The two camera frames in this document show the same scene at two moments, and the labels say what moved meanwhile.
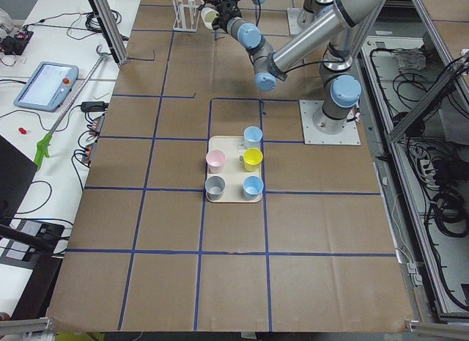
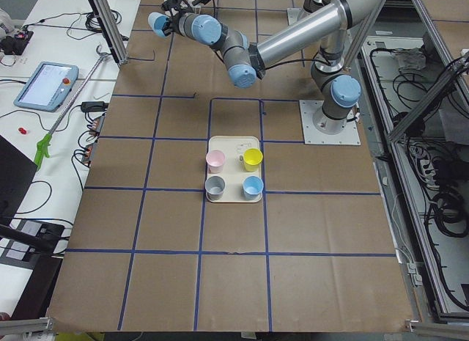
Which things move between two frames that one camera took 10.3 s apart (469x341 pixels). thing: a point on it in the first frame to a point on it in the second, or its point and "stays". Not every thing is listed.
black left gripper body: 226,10 to 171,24
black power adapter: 94,106 stays
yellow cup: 253,157 stays
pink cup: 215,159 stays
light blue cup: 252,136 to 157,22
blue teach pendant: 48,86 stays
